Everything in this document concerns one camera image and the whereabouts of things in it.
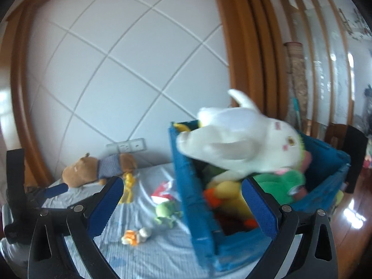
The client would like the pink tissue paper pack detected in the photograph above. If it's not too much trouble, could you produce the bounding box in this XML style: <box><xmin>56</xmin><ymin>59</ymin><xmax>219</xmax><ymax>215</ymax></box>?
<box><xmin>151</xmin><ymin>180</ymin><xmax>179</xmax><ymax>205</ymax></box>

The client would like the white rabbit plush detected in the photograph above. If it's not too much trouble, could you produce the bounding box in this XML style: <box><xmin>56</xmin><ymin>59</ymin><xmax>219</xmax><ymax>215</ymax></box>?
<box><xmin>176</xmin><ymin>89</ymin><xmax>305</xmax><ymax>183</ymax></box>

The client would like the yellow tiger plush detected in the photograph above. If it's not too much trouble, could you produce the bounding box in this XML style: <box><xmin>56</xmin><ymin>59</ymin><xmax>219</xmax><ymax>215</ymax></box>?
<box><xmin>173</xmin><ymin>123</ymin><xmax>258</xmax><ymax>229</ymax></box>

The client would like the brown capybara plush striped shirt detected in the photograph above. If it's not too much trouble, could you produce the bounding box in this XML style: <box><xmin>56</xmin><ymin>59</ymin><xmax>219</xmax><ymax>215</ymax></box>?
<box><xmin>62</xmin><ymin>153</ymin><xmax>137</xmax><ymax>188</ymax></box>

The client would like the green crocodile plush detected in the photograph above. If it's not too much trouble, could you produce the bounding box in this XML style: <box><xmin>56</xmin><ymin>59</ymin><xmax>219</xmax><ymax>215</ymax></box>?
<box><xmin>253</xmin><ymin>170</ymin><xmax>308</xmax><ymax>205</ymax></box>

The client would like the small orange white plush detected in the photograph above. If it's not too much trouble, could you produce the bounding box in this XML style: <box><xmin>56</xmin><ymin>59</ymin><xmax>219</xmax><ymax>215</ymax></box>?
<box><xmin>121</xmin><ymin>227</ymin><xmax>152</xmax><ymax>246</ymax></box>

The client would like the blue plastic storage crate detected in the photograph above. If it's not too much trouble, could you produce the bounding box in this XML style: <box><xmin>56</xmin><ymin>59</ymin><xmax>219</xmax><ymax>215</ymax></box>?
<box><xmin>168</xmin><ymin>125</ymin><xmax>350</xmax><ymax>271</ymax></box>

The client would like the light blue tablecloth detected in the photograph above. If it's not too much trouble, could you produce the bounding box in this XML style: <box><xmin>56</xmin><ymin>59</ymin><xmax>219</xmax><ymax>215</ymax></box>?
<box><xmin>0</xmin><ymin>162</ymin><xmax>303</xmax><ymax>279</ymax></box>

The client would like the small green frog plush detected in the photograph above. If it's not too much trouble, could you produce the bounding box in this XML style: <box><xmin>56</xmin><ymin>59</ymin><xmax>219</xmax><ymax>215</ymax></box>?
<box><xmin>155</xmin><ymin>200</ymin><xmax>183</xmax><ymax>228</ymax></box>

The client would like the rolled patterned carpet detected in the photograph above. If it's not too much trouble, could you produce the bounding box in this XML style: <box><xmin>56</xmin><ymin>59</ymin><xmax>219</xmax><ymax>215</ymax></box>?
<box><xmin>284</xmin><ymin>42</ymin><xmax>308</xmax><ymax>132</ymax></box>

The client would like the white wall socket panel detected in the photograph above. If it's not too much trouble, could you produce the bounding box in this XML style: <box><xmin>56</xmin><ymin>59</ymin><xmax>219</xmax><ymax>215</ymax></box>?
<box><xmin>106</xmin><ymin>138</ymin><xmax>146</xmax><ymax>155</ymax></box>

